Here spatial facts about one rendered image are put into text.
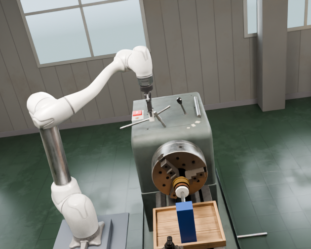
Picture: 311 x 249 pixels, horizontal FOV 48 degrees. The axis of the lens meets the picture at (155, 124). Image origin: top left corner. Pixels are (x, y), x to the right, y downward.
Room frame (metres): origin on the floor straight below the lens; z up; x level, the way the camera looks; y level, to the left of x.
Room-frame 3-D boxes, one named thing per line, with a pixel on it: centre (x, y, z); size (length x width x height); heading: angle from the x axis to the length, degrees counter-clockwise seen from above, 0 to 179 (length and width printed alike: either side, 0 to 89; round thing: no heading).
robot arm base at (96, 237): (1.52, 0.50, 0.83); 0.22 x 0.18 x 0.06; 176
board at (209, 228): (1.39, -0.08, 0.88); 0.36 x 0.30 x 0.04; 87
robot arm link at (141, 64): (1.87, 0.02, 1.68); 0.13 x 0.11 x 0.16; 31
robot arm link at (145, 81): (1.86, 0.02, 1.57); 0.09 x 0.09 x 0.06
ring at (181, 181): (1.49, -0.08, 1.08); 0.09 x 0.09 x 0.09; 87
